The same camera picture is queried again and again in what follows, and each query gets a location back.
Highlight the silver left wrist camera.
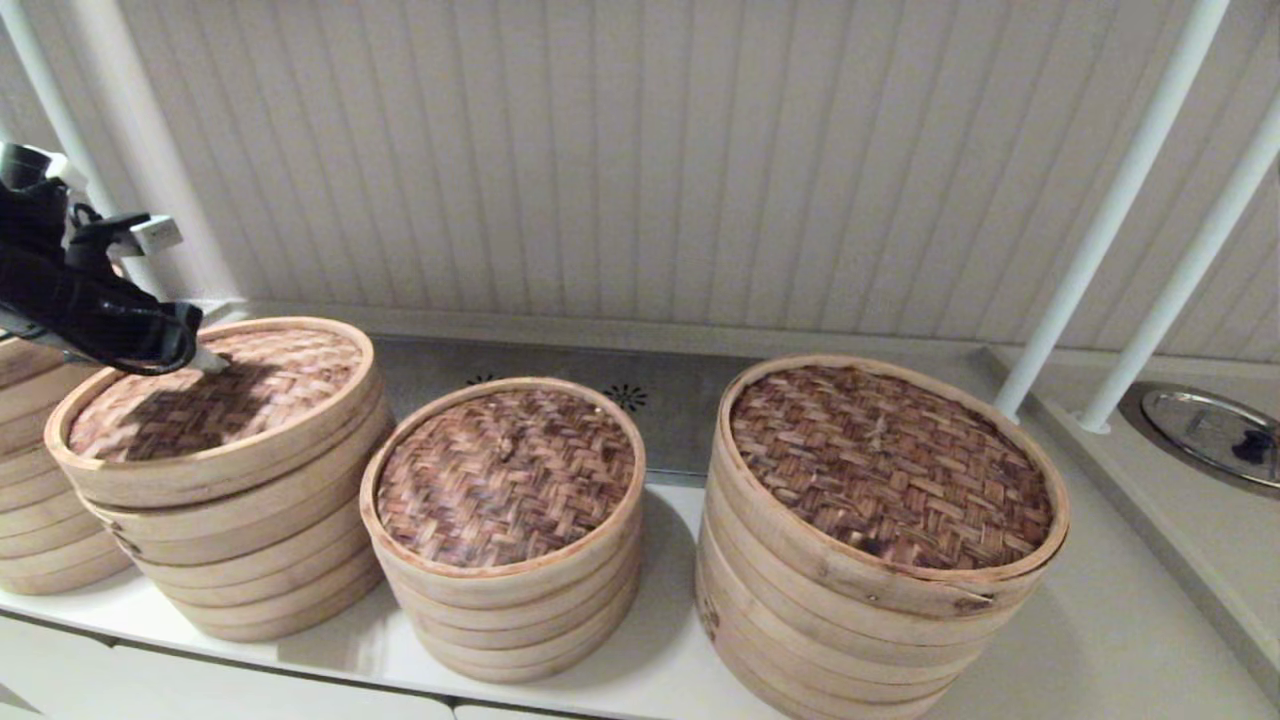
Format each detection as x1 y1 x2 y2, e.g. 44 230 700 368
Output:
128 213 187 258

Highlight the round stainless steel lid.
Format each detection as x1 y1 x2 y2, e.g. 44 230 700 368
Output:
1142 390 1280 489

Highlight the large dark woven bamboo lid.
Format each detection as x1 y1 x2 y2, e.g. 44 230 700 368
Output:
706 355 1071 619

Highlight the light woven steamer lid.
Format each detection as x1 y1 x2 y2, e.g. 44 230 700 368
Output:
44 317 381 509

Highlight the wide white column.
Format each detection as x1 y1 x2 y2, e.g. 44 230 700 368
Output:
68 0 251 331

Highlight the large bamboo steamer basket stack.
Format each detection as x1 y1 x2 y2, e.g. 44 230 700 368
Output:
695 480 1041 720

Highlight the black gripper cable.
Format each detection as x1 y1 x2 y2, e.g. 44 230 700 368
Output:
0 315 199 379

